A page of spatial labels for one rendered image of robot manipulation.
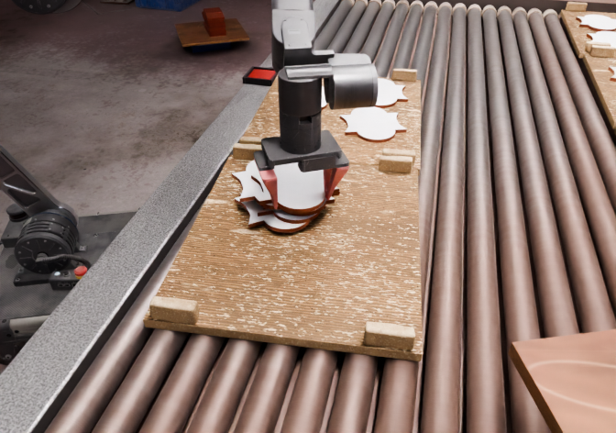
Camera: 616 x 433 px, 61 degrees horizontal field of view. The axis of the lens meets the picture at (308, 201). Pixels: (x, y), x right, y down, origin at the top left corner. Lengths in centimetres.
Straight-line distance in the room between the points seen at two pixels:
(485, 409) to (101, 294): 51
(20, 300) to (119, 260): 107
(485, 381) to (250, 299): 30
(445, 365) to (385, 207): 30
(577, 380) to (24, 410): 57
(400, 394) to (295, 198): 32
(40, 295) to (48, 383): 116
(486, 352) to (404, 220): 25
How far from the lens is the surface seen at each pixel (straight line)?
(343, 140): 104
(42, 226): 184
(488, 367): 69
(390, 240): 80
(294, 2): 76
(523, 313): 76
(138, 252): 84
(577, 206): 99
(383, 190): 90
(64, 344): 75
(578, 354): 57
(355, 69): 70
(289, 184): 82
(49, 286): 189
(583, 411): 54
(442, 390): 66
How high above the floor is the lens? 145
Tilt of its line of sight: 36 degrees down
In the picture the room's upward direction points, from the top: straight up
